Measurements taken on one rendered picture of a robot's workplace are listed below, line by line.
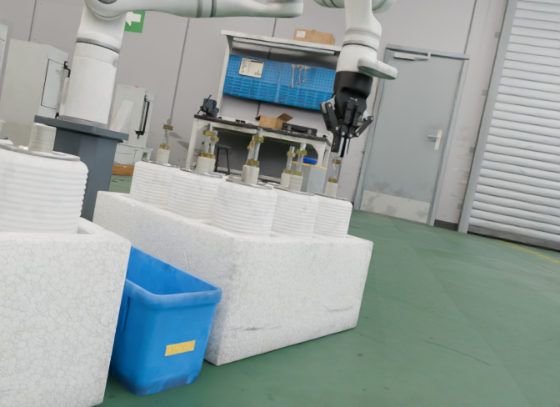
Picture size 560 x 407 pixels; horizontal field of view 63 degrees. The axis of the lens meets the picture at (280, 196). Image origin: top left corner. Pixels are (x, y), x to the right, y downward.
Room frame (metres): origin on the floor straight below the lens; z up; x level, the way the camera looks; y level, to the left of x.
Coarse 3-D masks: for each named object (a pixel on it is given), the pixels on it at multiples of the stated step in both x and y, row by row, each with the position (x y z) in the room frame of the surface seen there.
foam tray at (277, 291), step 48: (144, 240) 0.75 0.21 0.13; (192, 240) 0.67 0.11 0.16; (240, 240) 0.61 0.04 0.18; (288, 240) 0.70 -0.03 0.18; (336, 240) 0.81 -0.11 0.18; (240, 288) 0.62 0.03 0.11; (288, 288) 0.71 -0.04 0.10; (336, 288) 0.83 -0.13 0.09; (240, 336) 0.64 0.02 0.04; (288, 336) 0.73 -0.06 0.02
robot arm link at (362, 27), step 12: (348, 0) 0.89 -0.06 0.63; (360, 0) 0.86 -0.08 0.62; (348, 12) 0.89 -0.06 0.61; (360, 12) 0.87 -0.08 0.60; (348, 24) 0.89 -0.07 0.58; (360, 24) 0.87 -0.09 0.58; (372, 24) 0.87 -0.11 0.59; (348, 36) 0.88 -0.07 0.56; (360, 36) 0.87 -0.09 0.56; (372, 36) 0.87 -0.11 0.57
